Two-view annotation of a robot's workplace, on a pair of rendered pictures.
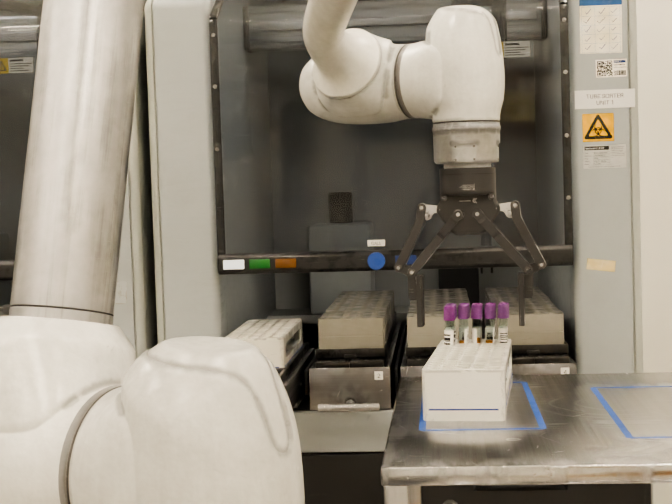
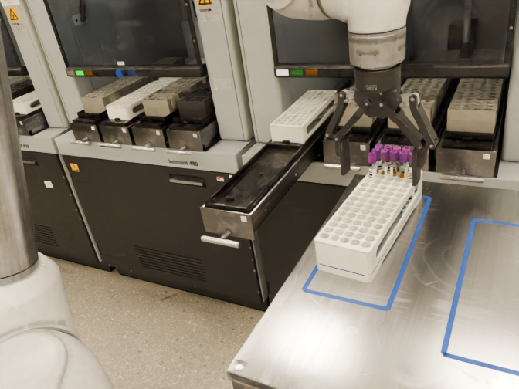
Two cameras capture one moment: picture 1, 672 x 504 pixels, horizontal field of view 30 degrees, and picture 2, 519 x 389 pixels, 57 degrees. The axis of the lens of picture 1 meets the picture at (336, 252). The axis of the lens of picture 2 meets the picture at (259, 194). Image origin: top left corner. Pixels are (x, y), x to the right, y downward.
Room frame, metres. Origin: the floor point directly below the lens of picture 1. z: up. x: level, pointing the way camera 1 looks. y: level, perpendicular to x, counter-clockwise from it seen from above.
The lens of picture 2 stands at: (0.89, -0.33, 1.36)
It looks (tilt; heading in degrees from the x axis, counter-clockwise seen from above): 29 degrees down; 27
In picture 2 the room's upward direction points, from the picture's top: 9 degrees counter-clockwise
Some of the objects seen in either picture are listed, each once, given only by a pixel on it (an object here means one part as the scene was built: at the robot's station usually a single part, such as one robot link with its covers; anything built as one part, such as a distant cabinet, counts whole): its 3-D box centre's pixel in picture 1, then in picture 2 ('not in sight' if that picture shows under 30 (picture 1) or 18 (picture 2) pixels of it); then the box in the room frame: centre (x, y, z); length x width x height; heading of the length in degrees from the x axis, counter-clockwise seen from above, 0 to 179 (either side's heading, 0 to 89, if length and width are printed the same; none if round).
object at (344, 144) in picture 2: (420, 300); (344, 156); (1.69, -0.11, 0.95); 0.03 x 0.01 x 0.07; 170
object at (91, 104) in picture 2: not in sight; (95, 104); (2.23, 0.99, 0.85); 0.12 x 0.02 x 0.06; 86
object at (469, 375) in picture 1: (470, 376); (373, 215); (1.65, -0.17, 0.85); 0.30 x 0.10 x 0.06; 170
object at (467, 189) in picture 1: (468, 200); (378, 90); (1.68, -0.18, 1.08); 0.08 x 0.07 x 0.09; 80
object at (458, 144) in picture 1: (466, 145); (377, 46); (1.68, -0.18, 1.16); 0.09 x 0.09 x 0.06
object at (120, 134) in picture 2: not in sight; (167, 101); (2.45, 0.82, 0.78); 0.73 x 0.14 x 0.09; 175
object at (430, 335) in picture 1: (440, 333); (408, 116); (2.14, -0.17, 0.85); 0.12 x 0.02 x 0.06; 85
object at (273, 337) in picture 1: (265, 345); (306, 116); (2.18, 0.13, 0.83); 0.30 x 0.10 x 0.06; 175
